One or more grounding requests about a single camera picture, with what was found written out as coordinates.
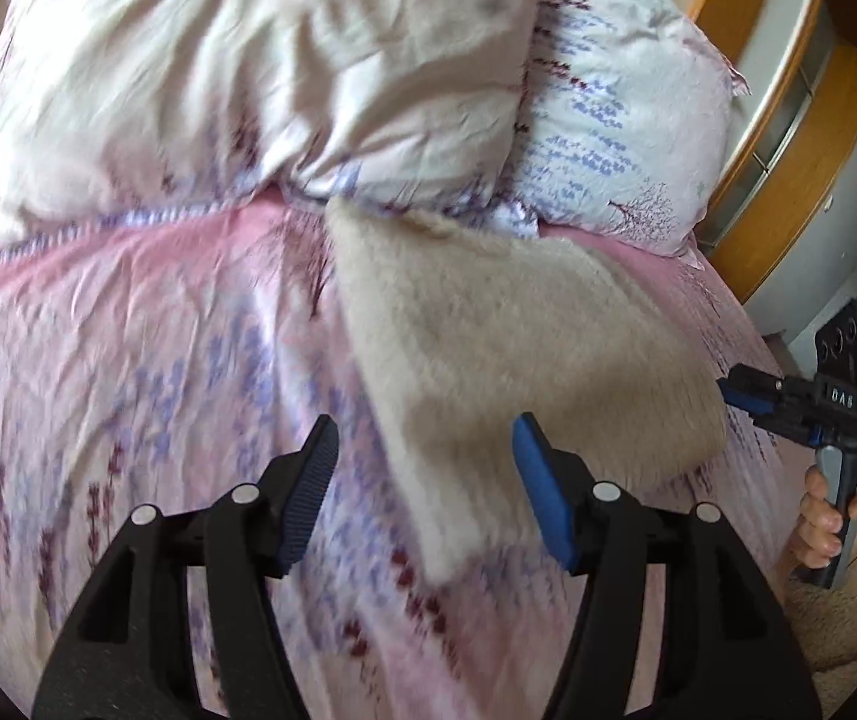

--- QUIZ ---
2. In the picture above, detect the beige cable-knit sweater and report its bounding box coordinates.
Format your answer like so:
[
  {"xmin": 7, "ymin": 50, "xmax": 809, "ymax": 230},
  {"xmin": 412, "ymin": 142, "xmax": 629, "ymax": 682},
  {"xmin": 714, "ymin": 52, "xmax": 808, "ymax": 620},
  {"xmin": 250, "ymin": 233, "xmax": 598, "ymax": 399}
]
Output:
[{"xmin": 324, "ymin": 199, "xmax": 726, "ymax": 585}]

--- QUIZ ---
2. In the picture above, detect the person's right hand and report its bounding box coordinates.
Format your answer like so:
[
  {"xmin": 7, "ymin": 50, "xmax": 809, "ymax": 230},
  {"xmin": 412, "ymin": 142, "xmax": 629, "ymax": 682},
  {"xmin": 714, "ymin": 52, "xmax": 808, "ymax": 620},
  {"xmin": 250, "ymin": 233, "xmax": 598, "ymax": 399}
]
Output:
[{"xmin": 788, "ymin": 466, "xmax": 857, "ymax": 569}]

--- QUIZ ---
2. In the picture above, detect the beige fluffy rug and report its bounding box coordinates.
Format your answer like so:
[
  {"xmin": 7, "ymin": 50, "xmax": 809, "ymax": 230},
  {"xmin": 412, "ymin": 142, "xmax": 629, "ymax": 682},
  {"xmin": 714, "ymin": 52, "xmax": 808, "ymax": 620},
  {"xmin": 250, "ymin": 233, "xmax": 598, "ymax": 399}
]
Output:
[{"xmin": 785, "ymin": 542, "xmax": 857, "ymax": 681}]

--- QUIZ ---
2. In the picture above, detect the floral pillow with tree print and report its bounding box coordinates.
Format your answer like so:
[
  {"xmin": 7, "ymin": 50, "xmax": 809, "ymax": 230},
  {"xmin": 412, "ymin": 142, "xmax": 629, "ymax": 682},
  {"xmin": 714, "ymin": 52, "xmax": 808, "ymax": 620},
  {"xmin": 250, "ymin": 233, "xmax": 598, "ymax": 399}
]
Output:
[{"xmin": 495, "ymin": 0, "xmax": 746, "ymax": 259}]

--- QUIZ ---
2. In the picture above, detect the pink floral bed sheet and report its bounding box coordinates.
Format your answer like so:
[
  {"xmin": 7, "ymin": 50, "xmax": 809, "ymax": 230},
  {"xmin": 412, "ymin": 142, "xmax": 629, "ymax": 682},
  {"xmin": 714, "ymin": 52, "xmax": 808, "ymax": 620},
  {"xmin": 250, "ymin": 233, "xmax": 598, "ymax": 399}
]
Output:
[{"xmin": 0, "ymin": 190, "xmax": 810, "ymax": 720}]

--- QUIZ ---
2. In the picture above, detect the pale pink crumpled pillow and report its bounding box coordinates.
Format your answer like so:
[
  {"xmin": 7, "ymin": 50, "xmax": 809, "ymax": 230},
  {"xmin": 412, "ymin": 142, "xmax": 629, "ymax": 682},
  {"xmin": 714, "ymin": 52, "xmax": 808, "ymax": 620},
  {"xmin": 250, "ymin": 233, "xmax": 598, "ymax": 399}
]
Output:
[{"xmin": 0, "ymin": 0, "xmax": 538, "ymax": 247}]

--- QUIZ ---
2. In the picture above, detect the black camera box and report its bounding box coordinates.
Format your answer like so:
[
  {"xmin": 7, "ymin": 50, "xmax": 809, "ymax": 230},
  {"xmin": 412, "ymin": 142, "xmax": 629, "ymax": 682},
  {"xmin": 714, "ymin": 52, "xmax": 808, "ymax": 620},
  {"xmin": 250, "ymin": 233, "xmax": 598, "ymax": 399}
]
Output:
[{"xmin": 814, "ymin": 299, "xmax": 857, "ymax": 388}]

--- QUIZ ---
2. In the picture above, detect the orange wooden headboard frame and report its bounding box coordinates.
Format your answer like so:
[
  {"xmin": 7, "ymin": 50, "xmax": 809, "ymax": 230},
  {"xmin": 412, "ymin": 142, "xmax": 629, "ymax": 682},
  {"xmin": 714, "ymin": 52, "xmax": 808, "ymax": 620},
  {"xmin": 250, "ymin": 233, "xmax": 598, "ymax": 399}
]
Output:
[{"xmin": 689, "ymin": 0, "xmax": 857, "ymax": 301}]

